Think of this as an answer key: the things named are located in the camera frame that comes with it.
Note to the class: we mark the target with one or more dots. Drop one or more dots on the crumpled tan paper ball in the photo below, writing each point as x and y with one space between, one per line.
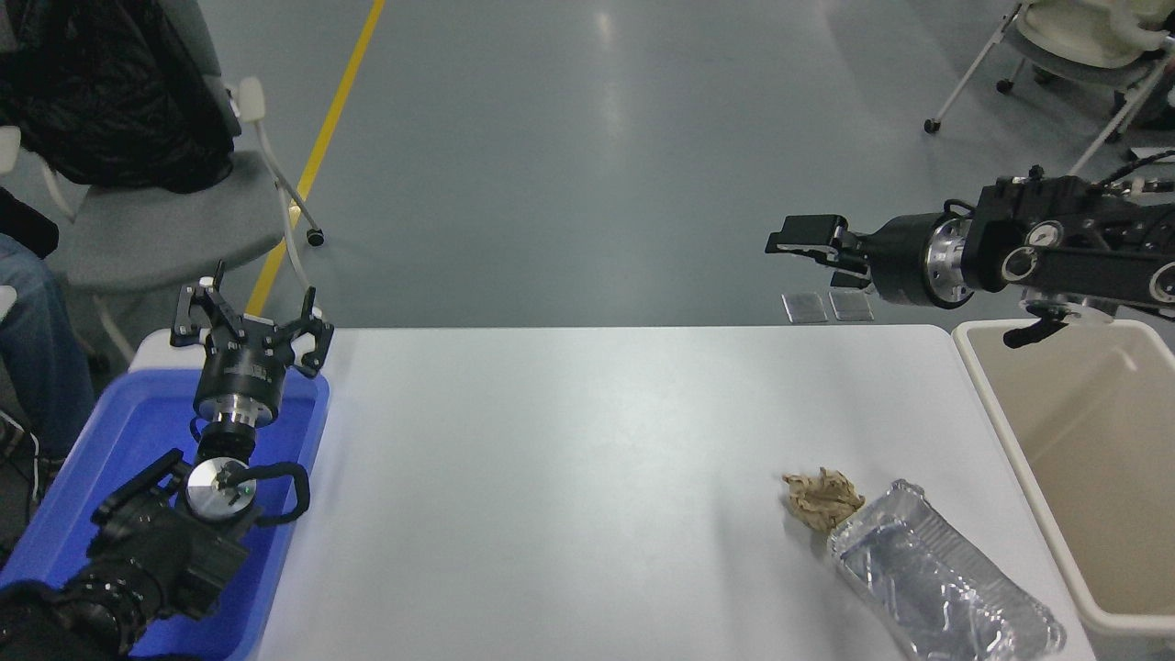
822 500

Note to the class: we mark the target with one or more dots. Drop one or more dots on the silver floor plate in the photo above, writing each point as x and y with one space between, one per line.
851 305
804 307

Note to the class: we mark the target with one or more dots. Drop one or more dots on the blue plastic tray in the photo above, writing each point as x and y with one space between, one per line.
119 431

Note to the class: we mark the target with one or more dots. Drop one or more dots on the silver foil tray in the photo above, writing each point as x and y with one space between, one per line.
936 578

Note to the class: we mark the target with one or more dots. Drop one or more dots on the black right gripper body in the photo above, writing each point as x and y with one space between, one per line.
900 262

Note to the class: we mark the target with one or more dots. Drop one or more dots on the large pale bin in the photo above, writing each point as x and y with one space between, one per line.
1102 459

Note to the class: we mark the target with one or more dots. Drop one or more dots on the white framed black chair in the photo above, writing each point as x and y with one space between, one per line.
27 225

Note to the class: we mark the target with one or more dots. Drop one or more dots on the white wheeled chair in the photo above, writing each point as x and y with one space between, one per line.
1074 37

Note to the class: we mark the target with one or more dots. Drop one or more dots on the grey seat chair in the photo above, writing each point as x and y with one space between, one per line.
165 229

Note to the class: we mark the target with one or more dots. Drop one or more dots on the white flat floor bar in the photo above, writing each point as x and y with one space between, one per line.
1152 155

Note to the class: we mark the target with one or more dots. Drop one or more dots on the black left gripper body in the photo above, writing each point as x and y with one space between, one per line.
240 367

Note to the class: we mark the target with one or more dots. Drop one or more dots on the person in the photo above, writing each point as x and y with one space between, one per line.
37 349

